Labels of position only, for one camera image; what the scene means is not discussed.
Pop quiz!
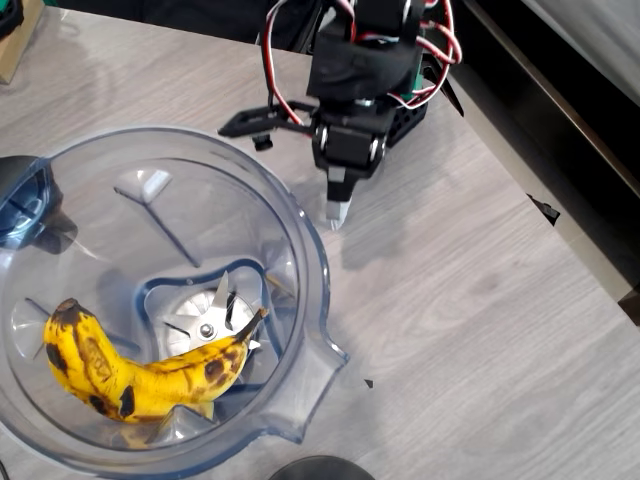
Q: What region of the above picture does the steel blender blade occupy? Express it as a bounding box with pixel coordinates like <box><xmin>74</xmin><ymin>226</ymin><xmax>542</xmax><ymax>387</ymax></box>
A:
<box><xmin>163</xmin><ymin>269</ymin><xmax>263</xmax><ymax>361</ymax></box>

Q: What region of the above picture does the green black base clamp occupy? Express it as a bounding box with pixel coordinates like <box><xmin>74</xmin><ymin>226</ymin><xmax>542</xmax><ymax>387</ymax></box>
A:
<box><xmin>422</xmin><ymin>52</ymin><xmax>465</xmax><ymax>117</ymax></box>

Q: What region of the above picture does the red white gripper servo cable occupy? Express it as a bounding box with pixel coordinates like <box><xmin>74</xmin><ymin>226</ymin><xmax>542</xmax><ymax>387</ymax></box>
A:
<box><xmin>260</xmin><ymin>0</ymin><xmax>321</xmax><ymax>131</ymax></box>

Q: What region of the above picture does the small black table clamp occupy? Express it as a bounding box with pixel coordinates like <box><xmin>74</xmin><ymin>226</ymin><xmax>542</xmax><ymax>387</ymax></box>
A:
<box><xmin>527</xmin><ymin>193</ymin><xmax>561</xmax><ymax>227</ymax></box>

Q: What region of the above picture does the red white arm servo cable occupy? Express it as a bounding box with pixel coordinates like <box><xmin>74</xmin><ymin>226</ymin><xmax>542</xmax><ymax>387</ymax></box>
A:
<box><xmin>399</xmin><ymin>0</ymin><xmax>462</xmax><ymax>110</ymax></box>

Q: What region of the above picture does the round black lid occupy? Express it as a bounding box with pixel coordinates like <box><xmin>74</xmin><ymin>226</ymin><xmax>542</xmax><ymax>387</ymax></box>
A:
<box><xmin>269</xmin><ymin>455</ymin><xmax>374</xmax><ymax>480</ymax></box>

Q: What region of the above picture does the brown cardboard box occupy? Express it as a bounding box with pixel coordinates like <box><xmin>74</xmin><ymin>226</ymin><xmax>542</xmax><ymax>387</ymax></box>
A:
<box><xmin>0</xmin><ymin>0</ymin><xmax>46</xmax><ymax>84</ymax></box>

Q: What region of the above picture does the clear plastic blender jar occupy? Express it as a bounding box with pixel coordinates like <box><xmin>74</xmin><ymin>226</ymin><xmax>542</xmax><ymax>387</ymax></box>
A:
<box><xmin>0</xmin><ymin>124</ymin><xmax>351</xmax><ymax>480</ymax></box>

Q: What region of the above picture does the dark brown furniture edge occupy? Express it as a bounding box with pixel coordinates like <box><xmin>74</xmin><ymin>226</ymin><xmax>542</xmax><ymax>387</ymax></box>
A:
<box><xmin>617</xmin><ymin>284</ymin><xmax>640</xmax><ymax>326</ymax></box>

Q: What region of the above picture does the spotted yellow banana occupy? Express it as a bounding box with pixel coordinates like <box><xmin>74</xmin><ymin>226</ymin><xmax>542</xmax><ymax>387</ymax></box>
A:
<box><xmin>42</xmin><ymin>297</ymin><xmax>270</xmax><ymax>426</ymax></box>

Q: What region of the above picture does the black object on cardboard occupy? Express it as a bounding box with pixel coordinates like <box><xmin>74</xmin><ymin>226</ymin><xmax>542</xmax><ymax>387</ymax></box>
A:
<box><xmin>0</xmin><ymin>0</ymin><xmax>25</xmax><ymax>39</ymax></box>

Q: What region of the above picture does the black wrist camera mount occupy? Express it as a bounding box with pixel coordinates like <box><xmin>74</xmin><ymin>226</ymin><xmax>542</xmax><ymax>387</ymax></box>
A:
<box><xmin>217</xmin><ymin>101</ymin><xmax>321</xmax><ymax>152</ymax></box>

